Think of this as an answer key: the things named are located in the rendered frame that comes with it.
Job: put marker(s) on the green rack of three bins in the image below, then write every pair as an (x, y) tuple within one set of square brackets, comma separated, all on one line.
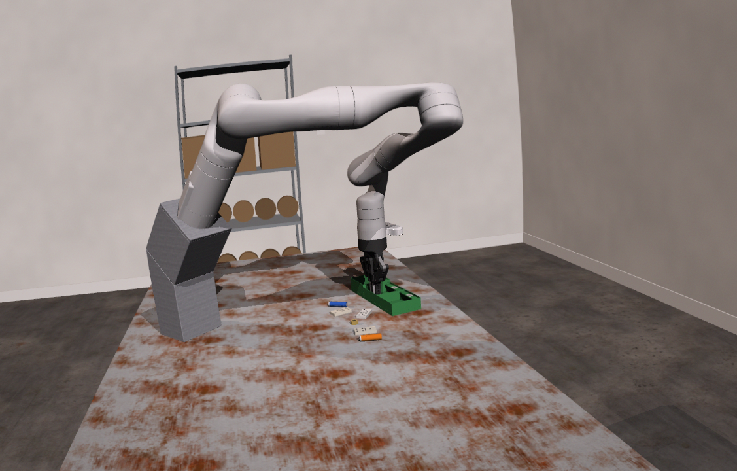
[(393, 302)]

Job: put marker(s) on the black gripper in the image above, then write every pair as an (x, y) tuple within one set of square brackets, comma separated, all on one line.
[(373, 262)]

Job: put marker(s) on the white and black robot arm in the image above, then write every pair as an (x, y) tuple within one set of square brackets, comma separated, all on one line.
[(241, 114)]

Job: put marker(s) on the cream domino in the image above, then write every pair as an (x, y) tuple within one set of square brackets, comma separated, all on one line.
[(341, 311), (365, 330)]

